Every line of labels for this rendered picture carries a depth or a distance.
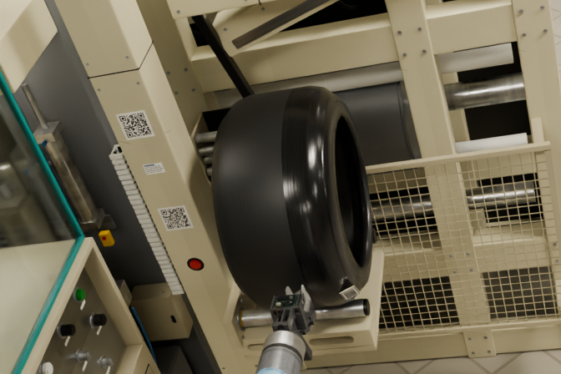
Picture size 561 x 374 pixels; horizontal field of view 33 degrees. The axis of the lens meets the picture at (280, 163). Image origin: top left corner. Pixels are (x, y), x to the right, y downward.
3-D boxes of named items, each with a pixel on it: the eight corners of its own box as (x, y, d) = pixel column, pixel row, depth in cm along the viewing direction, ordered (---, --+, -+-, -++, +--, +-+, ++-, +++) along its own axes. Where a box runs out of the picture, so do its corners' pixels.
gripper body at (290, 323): (305, 290, 210) (296, 325, 200) (314, 320, 214) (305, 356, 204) (272, 293, 212) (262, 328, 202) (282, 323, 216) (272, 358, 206)
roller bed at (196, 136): (219, 218, 289) (189, 139, 273) (229, 189, 301) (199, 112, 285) (280, 210, 284) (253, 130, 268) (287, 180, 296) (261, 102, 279)
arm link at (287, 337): (307, 373, 200) (264, 376, 203) (310, 358, 204) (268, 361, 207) (296, 341, 196) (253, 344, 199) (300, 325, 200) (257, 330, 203)
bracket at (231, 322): (232, 349, 249) (221, 323, 243) (257, 249, 280) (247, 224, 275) (245, 348, 248) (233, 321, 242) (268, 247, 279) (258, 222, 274)
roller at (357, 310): (240, 308, 252) (244, 323, 253) (235, 314, 247) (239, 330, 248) (368, 295, 242) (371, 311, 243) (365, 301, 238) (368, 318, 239)
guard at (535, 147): (301, 346, 321) (242, 186, 282) (302, 341, 322) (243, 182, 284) (574, 322, 296) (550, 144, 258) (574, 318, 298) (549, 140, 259)
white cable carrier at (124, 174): (172, 295, 258) (108, 156, 232) (176, 282, 262) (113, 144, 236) (187, 293, 256) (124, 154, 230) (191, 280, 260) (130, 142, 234)
